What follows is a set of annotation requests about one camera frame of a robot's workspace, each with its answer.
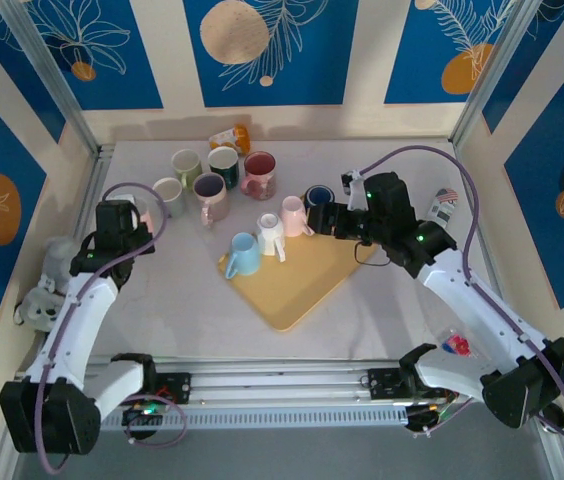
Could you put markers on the light green mug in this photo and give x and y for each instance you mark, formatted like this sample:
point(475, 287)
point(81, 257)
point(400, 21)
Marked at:
point(186, 162)

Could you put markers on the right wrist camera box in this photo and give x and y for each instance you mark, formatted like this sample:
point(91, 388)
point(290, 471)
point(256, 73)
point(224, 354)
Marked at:
point(357, 192)

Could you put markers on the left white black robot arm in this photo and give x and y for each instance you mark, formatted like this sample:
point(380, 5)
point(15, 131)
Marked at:
point(87, 325)

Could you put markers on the white can with flag print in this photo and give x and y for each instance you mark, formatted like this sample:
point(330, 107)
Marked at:
point(443, 205)

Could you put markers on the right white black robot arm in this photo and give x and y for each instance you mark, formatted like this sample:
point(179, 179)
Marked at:
point(462, 312)

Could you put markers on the aluminium frame post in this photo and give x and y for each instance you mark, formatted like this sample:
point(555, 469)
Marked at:
point(59, 85)
point(507, 70)

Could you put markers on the light blue mug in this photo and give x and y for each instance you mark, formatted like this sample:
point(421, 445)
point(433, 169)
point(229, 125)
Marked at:
point(243, 250)

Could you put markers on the pink floral mug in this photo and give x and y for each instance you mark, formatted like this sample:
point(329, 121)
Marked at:
point(259, 165)

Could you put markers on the clear packet with red candy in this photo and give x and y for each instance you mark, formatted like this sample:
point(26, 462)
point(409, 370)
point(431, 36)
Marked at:
point(457, 344)

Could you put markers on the white faceted mug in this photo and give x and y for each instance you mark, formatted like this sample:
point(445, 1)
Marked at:
point(268, 230)

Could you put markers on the pink mug with silver rim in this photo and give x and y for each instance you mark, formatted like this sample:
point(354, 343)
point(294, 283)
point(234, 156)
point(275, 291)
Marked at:
point(146, 220)

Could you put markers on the navy blue mug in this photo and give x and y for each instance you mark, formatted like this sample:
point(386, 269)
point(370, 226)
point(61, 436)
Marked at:
point(318, 195)

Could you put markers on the grey mug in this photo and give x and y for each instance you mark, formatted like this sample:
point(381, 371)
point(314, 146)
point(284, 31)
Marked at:
point(167, 190)

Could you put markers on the small pale pink mug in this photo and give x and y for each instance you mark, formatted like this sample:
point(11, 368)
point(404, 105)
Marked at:
point(293, 215)

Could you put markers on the aluminium front rail frame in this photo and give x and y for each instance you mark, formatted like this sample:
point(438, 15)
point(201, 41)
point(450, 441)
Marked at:
point(282, 385)

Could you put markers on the yellow tray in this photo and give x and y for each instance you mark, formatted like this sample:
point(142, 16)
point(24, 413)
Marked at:
point(292, 290)

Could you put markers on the iridescent mug with purple inside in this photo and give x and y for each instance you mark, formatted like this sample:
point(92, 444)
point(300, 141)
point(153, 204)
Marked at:
point(209, 186)

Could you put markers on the grey plush koala toy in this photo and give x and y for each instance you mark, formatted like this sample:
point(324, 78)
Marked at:
point(42, 310)

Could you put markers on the dark green mug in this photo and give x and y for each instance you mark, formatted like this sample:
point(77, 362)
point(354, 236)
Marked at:
point(223, 160)

